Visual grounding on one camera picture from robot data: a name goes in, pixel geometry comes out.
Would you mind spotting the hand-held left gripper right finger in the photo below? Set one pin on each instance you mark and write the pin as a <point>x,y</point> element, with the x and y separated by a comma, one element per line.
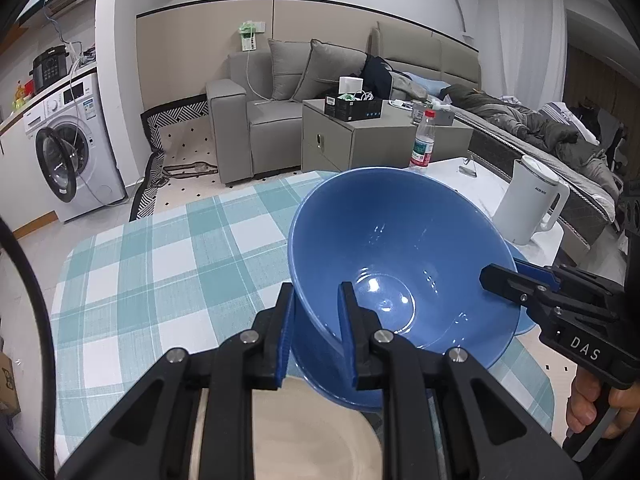
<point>346,340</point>

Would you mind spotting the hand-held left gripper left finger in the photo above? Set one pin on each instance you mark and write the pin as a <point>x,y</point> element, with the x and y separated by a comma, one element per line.
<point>286,340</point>

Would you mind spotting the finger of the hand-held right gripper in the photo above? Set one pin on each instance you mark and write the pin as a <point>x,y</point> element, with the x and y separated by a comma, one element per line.
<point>510,285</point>
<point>540,274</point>

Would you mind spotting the blue bowl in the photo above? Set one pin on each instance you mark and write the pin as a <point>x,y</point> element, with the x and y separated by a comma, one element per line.
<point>525,310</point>
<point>390,240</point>

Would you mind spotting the cream plate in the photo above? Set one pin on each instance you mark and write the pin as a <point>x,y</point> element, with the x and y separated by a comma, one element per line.
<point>310,440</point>

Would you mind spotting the person's right hand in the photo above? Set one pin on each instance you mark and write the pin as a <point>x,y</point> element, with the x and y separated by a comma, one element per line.
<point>582,405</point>

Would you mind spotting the teal checked tablecloth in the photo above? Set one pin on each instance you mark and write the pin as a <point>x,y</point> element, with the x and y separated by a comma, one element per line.
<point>175,270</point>

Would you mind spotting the grey blanket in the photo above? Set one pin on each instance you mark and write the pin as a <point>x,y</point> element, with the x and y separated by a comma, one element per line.
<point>540,130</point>

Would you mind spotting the clear water bottle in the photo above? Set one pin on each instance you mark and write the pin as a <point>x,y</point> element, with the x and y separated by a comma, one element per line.
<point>422,145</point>

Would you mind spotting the grey side cabinet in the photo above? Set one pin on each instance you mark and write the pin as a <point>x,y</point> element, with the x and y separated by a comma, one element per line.
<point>360,145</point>

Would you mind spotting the grey sofa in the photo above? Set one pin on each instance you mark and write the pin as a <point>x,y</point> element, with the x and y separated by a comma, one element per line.
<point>235,130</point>

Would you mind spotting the black box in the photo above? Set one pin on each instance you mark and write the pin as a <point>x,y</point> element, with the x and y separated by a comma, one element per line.
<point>350,109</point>

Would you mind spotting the white curtain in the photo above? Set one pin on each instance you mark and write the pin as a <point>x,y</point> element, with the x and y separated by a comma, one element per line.
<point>530,35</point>

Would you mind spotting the dark jacket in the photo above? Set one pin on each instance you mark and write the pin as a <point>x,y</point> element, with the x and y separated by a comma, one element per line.
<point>377,75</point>

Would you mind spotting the white box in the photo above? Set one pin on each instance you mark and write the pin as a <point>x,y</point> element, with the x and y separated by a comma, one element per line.
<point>348,86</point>

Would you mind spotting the grey cushion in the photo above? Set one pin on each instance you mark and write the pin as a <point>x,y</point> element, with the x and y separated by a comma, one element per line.
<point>287,70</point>
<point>330,72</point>

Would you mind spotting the white washing machine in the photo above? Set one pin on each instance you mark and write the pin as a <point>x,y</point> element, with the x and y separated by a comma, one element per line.
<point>80,160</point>

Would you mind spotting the cardboard box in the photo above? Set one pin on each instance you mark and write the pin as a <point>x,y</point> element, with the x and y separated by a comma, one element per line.
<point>7,385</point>

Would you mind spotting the black pressure cooker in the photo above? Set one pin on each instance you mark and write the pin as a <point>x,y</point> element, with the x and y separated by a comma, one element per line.
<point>50,67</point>

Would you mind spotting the yellow oil bottle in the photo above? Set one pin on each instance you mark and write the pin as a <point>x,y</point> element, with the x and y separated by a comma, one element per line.
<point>18,96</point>

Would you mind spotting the range hood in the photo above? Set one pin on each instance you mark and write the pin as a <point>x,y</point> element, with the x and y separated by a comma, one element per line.
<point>67,1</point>

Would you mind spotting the green white wall device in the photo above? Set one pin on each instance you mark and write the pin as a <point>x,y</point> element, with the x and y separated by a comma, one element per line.
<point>247,37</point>

